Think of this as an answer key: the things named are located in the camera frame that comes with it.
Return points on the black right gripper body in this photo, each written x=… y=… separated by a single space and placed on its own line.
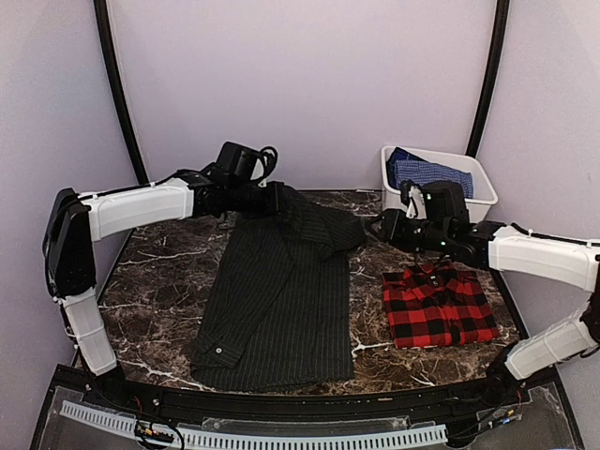
x=404 y=237

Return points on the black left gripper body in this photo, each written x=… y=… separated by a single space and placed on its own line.
x=261 y=207

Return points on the black pinstriped long sleeve shirt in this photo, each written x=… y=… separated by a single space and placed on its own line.
x=277 y=316

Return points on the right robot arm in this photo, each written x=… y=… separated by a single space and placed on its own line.
x=435 y=217

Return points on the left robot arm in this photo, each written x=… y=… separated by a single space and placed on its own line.
x=238 y=181

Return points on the blue checked shirt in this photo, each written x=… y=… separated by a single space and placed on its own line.
x=402 y=165

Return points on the red black plaid folded shirt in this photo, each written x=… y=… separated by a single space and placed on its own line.
x=436 y=305

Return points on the white plastic bin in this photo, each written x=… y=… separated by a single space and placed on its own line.
x=484 y=194

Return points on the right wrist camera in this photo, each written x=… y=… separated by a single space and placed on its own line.
x=411 y=196

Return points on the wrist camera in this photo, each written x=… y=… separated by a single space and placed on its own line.
x=267 y=160
x=411 y=196

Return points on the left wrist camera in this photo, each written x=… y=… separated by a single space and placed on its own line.
x=267 y=160

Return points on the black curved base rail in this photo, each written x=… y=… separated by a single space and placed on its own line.
x=454 y=402

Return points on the white slotted cable duct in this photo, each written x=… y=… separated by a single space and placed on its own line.
x=218 y=433

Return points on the left black frame post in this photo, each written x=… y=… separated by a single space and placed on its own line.
x=120 y=103

